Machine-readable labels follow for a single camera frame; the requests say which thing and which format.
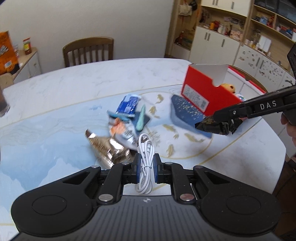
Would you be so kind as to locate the dark wooden chair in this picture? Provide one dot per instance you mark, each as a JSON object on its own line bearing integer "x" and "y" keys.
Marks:
{"x": 87, "y": 41}

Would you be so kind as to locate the red cardboard box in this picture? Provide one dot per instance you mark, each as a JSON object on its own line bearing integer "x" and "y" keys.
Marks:
{"x": 198, "y": 83}

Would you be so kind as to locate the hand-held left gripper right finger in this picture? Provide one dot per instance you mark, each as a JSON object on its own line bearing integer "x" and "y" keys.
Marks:
{"x": 157, "y": 169}

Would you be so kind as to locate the gold foil snack packet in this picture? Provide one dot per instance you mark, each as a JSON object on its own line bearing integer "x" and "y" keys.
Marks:
{"x": 104, "y": 146}

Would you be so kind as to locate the orange snack bag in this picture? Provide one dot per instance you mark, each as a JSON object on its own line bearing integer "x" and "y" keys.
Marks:
{"x": 7, "y": 53}

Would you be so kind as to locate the yellow plush toy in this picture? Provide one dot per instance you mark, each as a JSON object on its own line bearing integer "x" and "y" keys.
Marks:
{"x": 229, "y": 87}

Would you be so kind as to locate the red sauce jar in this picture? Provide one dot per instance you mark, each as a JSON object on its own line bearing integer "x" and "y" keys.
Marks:
{"x": 27, "y": 47}

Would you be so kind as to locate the clear plastic packet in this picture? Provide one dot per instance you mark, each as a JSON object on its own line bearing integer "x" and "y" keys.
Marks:
{"x": 240, "y": 96}

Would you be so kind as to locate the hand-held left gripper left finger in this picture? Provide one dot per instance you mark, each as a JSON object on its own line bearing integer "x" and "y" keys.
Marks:
{"x": 138, "y": 169}

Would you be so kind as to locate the white wooden wall cabinet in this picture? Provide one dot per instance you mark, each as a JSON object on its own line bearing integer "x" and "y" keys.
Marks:
{"x": 212, "y": 44}

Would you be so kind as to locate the teal plastic item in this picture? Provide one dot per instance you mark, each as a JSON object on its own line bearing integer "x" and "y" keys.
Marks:
{"x": 140, "y": 120}

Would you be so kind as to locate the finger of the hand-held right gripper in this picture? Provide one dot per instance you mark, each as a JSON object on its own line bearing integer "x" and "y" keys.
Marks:
{"x": 231, "y": 113}

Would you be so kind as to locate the glass tea bottle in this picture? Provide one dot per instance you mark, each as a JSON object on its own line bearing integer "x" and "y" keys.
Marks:
{"x": 3, "y": 104}

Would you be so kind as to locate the white side cabinet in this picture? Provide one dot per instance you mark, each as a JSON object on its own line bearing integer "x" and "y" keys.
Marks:
{"x": 30, "y": 67}

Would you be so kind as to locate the blue snack packet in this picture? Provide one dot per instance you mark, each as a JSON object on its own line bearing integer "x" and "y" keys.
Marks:
{"x": 128, "y": 104}

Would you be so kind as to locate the beige tote bag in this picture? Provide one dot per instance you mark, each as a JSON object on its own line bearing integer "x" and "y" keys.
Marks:
{"x": 185, "y": 9}

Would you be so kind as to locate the chicken breast silver packet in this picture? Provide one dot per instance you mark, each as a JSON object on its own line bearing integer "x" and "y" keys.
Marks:
{"x": 124, "y": 133}

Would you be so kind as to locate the person's right hand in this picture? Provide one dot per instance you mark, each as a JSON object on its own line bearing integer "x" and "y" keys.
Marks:
{"x": 289, "y": 126}

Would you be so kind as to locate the yellow bottle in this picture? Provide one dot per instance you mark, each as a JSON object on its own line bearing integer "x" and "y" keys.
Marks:
{"x": 212, "y": 25}

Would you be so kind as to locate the black snack packet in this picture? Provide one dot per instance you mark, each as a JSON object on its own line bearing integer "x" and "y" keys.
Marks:
{"x": 215, "y": 127}

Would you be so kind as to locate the white marble desktop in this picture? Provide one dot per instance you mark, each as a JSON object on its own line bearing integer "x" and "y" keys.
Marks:
{"x": 92, "y": 76}

